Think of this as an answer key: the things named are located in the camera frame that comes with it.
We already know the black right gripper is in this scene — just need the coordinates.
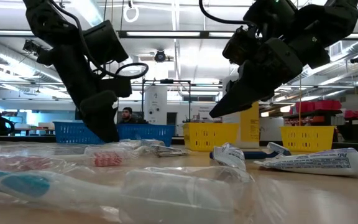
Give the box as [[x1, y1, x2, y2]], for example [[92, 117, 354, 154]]
[[208, 37, 305, 119]]

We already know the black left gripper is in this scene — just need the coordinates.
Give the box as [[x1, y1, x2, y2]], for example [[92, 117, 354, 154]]
[[37, 43, 133, 144]]

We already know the red white toothbrush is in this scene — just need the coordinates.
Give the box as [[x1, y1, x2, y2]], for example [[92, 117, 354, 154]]
[[0, 144, 140, 174]]

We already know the yellow plastic basket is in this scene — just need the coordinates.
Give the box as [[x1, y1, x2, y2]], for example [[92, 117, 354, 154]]
[[280, 125, 336, 154], [181, 123, 239, 152]]

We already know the clear toothbrush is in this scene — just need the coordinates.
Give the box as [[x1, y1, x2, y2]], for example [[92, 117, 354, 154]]
[[149, 143, 190, 158]]

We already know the white toothpaste tube blue print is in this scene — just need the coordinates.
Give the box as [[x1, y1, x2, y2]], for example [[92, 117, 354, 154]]
[[253, 147, 358, 179]]

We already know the white yellow wipes canister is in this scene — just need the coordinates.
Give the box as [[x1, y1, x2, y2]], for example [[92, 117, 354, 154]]
[[222, 74, 260, 149]]

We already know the blue plastic basket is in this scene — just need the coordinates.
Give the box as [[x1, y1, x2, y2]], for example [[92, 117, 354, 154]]
[[116, 123, 176, 147], [53, 121, 104, 146]]

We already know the white background table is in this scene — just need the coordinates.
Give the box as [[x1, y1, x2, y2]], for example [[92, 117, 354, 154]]
[[13, 122, 55, 137]]

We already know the black storage shelf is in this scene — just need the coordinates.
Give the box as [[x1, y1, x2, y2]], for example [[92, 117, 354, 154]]
[[283, 108, 343, 127]]

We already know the black ceiling spotlight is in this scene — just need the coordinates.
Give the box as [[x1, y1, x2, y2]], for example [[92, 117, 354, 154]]
[[22, 39, 43, 55]]

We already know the teal white wrapped toothbrush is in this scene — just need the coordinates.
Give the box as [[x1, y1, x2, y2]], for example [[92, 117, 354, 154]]
[[0, 166, 257, 224]]

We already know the black office chair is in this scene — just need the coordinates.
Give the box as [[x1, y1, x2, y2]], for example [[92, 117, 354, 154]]
[[337, 123, 358, 144]]

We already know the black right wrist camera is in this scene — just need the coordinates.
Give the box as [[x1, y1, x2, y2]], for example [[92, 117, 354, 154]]
[[222, 26, 261, 67]]

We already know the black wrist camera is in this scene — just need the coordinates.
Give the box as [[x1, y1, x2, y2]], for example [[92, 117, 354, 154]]
[[82, 19, 129, 68], [222, 26, 261, 67]]

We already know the yellow hanging cord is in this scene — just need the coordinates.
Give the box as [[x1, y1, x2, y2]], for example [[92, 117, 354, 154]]
[[298, 76, 303, 127]]

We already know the black metal frame stand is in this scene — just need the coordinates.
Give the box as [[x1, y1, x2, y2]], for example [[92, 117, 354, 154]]
[[140, 78, 192, 124]]

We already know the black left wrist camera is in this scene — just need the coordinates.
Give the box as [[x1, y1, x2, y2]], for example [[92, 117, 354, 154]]
[[82, 19, 129, 68]]

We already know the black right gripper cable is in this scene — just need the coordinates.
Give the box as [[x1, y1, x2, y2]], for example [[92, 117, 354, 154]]
[[198, 0, 257, 27]]

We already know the black aluminium table frame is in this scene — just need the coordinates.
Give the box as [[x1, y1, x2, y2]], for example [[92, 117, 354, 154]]
[[0, 134, 358, 151]]

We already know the black ceiling camera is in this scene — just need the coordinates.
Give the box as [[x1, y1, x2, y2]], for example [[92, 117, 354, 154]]
[[154, 49, 167, 63]]

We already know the ceiling light rail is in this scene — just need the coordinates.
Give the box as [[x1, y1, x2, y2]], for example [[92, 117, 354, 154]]
[[0, 29, 358, 40]]

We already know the white hanging ring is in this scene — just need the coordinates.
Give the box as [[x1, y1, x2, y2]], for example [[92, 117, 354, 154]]
[[122, 4, 140, 24]]

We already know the silver air duct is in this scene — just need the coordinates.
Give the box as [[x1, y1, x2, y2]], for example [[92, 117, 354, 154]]
[[0, 36, 63, 83], [290, 39, 358, 86], [70, 0, 105, 26]]

